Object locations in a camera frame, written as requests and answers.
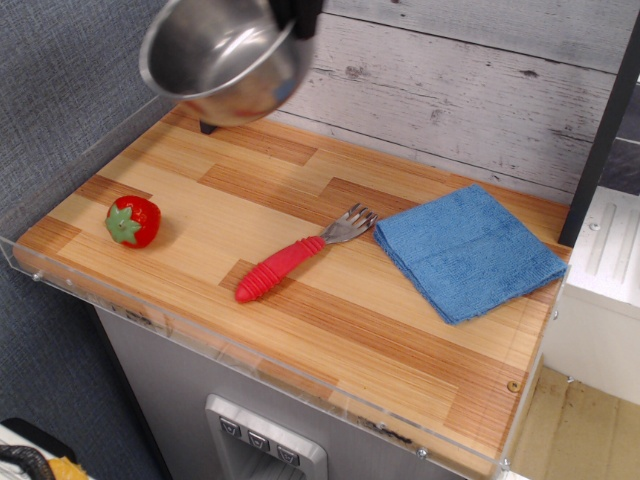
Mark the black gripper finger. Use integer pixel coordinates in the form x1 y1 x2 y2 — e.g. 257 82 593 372
291 0 324 40

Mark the silver metal pot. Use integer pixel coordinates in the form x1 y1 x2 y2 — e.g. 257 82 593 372
139 1 315 127

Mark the blue folded cloth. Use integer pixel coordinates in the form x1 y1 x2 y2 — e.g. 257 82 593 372
373 185 567 325

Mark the red toy strawberry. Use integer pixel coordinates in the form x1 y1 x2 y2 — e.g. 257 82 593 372
105 195 162 249

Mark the clear acrylic edge guard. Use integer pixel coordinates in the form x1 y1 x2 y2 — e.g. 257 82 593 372
15 68 575 479

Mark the grey toy fridge cabinet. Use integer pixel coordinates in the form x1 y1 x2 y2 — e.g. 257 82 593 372
97 309 456 479

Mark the silver dispenser button panel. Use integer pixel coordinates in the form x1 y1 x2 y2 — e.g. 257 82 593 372
205 394 329 479

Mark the white toy sink counter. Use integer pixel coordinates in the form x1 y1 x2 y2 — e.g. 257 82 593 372
542 187 639 404

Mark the black and yellow object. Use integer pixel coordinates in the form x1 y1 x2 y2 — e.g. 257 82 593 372
1 418 90 479

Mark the black left frame post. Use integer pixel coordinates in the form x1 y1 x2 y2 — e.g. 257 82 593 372
199 119 218 135

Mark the black frame post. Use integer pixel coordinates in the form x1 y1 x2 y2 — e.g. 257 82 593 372
199 119 218 135
558 16 639 247

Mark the red handled metal fork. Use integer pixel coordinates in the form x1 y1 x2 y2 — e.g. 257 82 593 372
235 203 379 303

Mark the black right frame post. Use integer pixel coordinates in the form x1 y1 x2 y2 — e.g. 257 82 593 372
558 16 639 247

